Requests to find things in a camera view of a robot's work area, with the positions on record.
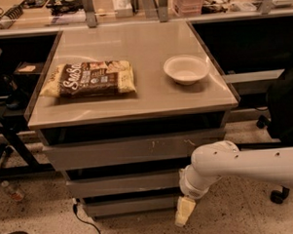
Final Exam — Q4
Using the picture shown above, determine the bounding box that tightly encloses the plastic water bottle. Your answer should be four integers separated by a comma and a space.
1, 180, 24, 202

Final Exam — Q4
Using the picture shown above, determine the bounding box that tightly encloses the white paper bowl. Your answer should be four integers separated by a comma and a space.
164, 55, 210, 85

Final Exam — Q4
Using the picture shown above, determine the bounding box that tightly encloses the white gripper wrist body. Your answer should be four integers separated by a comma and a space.
179, 165, 221, 200

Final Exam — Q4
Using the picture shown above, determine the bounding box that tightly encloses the black spiral cable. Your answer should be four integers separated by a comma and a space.
0, 4, 25, 21

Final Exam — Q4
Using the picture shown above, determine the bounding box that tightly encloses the grey drawer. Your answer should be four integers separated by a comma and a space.
43, 129, 225, 171
82, 194, 178, 218
66, 169, 179, 198

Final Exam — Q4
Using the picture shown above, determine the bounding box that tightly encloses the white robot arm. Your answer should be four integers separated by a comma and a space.
174, 140, 293, 227

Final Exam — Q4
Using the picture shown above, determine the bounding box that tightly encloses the pink plastic basket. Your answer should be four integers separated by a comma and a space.
172, 0, 203, 17

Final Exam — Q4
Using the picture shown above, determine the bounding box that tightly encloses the black power cable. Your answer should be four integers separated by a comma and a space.
71, 202, 105, 234

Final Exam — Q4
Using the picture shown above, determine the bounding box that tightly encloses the grey bottom drawer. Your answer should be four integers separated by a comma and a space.
82, 194, 178, 218

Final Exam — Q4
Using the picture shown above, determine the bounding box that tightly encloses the grey top drawer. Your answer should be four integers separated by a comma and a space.
43, 129, 225, 171

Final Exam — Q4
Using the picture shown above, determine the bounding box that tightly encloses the brown yellow snack bag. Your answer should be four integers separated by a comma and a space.
40, 60, 136, 98

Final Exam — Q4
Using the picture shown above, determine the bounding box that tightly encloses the white tissue box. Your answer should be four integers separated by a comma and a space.
112, 0, 133, 18

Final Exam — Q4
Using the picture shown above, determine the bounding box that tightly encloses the grey drawer cabinet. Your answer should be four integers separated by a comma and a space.
29, 21, 238, 218

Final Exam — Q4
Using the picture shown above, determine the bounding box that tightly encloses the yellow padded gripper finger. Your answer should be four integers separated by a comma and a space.
174, 196, 196, 227

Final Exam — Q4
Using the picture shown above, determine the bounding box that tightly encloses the black office chair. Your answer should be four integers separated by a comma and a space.
257, 67, 293, 204

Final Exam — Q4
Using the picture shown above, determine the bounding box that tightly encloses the black desk frame left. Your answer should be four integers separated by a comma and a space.
0, 44, 56, 192

